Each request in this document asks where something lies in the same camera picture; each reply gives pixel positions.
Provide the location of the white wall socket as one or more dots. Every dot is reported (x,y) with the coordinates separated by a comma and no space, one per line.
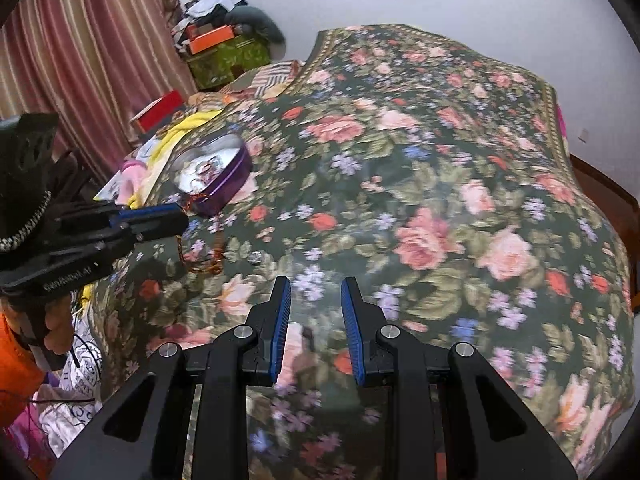
(583,135)

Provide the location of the purple heart-shaped tin box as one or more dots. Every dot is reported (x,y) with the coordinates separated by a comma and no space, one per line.
(215,180)

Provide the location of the white cloth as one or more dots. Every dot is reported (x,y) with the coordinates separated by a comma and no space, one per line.
(150,149)

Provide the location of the striped curtain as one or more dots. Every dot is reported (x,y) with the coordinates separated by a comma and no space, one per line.
(75,60)

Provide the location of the floral blanket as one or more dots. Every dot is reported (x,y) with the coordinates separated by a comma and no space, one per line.
(425,210)

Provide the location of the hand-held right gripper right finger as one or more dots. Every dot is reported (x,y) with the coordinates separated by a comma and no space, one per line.
(352,335)

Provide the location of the striped patchwork quilt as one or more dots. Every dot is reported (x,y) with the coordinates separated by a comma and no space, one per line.
(270,80)

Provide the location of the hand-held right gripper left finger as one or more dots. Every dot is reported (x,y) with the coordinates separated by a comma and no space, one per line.
(282,330)

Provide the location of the orange box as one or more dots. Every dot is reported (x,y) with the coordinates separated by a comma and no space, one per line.
(212,39)

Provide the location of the red box with white lid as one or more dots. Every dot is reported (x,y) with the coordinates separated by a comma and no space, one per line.
(162,112)

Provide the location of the person's left forearm orange sleeve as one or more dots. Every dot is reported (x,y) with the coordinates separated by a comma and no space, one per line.
(17,375)

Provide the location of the pink plush toy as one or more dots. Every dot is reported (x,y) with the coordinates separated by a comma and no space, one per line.
(132,175)

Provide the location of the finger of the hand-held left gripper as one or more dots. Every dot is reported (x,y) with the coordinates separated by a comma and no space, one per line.
(145,211)
(160,227)

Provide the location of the green cloth-covered cabinet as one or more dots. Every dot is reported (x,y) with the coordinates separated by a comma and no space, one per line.
(230,62)

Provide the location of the person's left hand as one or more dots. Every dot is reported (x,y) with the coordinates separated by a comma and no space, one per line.
(57,327)

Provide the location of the pile of clothes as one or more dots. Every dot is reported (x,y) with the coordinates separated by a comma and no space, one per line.
(210,5)

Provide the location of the magenta cloth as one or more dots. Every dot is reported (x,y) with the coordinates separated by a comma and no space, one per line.
(561,120)

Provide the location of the yellow blanket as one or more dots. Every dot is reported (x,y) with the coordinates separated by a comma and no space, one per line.
(187,124)

